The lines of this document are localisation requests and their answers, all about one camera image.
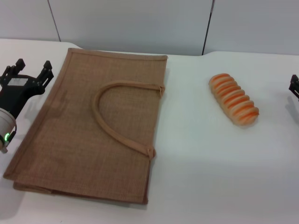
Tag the brown jute handbag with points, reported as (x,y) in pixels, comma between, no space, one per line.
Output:
(93,130)

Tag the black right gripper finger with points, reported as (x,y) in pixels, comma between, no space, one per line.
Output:
(295,86)

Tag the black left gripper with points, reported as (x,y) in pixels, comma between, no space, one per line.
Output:
(16,93)

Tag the orange striped bread loaf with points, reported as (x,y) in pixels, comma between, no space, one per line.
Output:
(233,99)

